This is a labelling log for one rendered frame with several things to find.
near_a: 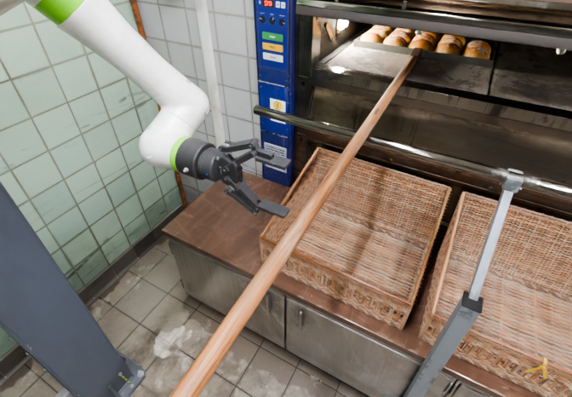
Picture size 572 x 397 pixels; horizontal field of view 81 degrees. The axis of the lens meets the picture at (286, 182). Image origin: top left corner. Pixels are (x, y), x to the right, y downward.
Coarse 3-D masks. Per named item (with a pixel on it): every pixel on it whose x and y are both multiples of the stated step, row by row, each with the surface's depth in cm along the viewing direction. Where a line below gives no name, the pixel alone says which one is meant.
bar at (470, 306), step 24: (288, 120) 100; (312, 120) 98; (384, 144) 89; (408, 144) 88; (456, 168) 83; (480, 168) 80; (504, 192) 79; (552, 192) 75; (504, 216) 79; (480, 264) 78; (480, 288) 78; (456, 312) 80; (480, 312) 75; (456, 336) 83; (432, 360) 94
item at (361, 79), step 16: (320, 64) 131; (336, 80) 126; (352, 80) 123; (368, 80) 120; (384, 80) 119; (416, 96) 115; (432, 96) 113; (448, 96) 110; (464, 96) 109; (480, 96) 109; (480, 112) 108; (496, 112) 106; (512, 112) 104; (528, 112) 102; (544, 112) 100; (560, 112) 100; (560, 128) 100
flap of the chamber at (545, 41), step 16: (320, 16) 101; (336, 16) 99; (352, 16) 97; (368, 16) 95; (384, 16) 93; (448, 32) 88; (464, 32) 86; (480, 32) 84; (496, 32) 83; (512, 32) 81; (560, 48) 78
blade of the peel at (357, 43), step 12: (360, 36) 152; (372, 48) 145; (384, 48) 143; (396, 48) 140; (408, 48) 138; (492, 48) 145; (456, 60) 132; (468, 60) 130; (480, 60) 129; (492, 60) 127
